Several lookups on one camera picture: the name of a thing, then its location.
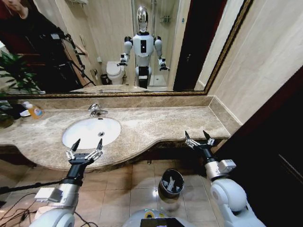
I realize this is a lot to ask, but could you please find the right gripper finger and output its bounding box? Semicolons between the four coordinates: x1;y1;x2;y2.
184;131;199;148
203;130;215;146

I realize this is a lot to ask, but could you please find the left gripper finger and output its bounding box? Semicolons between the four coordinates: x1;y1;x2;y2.
86;138;104;162
65;138;81;162

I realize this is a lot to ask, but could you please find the white oval sink basin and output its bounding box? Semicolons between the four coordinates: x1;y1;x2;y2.
62;117;122;150

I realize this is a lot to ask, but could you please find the white paper trash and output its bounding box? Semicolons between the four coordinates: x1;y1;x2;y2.
165;175;178;192

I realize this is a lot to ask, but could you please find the black round trash bin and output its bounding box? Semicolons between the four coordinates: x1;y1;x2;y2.
158;168;185;205

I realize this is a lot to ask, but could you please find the chrome faucet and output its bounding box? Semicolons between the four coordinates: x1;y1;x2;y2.
88;103;108;117

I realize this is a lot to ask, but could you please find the black stand pole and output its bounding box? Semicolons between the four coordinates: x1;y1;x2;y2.
0;180;68;195

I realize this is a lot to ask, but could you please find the orange liquid soap bottle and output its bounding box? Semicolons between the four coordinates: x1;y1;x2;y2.
23;101;45;120

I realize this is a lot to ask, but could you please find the dark wooden door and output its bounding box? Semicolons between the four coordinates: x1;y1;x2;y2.
216;67;303;227

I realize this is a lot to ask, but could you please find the white robot front shell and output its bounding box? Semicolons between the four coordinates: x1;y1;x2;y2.
123;208;190;227

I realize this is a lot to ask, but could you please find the green potted plant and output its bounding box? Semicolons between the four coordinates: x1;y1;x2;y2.
0;51;42;130

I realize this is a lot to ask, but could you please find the black floor cable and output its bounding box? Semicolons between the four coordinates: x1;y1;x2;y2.
0;192;38;227

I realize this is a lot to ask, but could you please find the gold framed wall mirror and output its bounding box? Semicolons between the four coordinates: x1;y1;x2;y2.
0;0;254;99

